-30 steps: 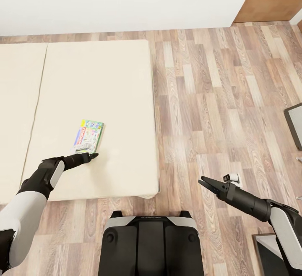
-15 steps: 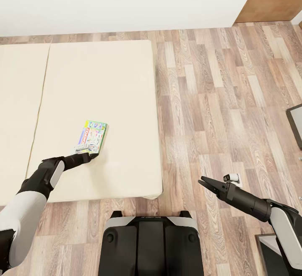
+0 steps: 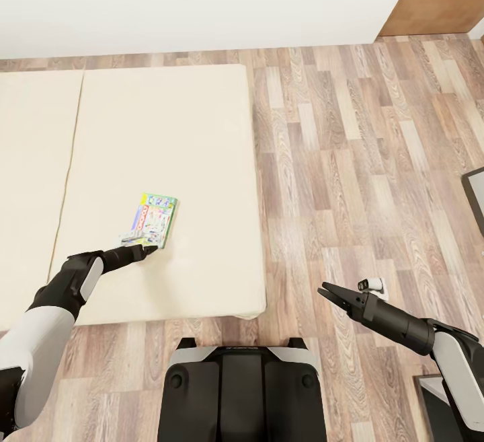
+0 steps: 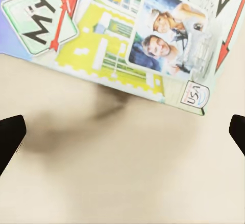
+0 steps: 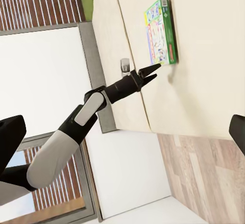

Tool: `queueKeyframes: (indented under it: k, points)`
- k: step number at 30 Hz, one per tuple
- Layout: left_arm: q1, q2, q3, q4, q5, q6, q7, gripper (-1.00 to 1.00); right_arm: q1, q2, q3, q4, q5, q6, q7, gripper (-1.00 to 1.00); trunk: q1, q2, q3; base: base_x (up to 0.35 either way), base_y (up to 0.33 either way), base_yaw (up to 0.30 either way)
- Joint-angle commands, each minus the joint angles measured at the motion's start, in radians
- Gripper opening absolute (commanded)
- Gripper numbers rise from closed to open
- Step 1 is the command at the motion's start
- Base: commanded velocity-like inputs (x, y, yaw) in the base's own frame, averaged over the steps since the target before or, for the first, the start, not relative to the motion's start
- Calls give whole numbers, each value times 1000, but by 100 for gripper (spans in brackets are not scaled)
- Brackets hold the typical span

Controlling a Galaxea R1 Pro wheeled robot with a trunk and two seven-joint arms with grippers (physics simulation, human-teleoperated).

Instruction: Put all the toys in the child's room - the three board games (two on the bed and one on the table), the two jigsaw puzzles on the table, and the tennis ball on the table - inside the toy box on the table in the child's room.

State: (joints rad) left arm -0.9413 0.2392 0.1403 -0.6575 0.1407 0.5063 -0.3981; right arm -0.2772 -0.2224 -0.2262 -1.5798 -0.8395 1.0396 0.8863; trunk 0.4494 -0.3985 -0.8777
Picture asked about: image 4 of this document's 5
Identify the bed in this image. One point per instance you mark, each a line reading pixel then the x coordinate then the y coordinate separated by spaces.
pixel 95 155

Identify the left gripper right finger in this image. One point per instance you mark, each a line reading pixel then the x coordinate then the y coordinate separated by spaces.
pixel 237 131

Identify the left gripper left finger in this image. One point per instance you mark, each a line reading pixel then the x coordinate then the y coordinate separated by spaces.
pixel 12 132

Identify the board game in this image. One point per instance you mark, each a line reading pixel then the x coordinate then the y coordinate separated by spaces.
pixel 169 51

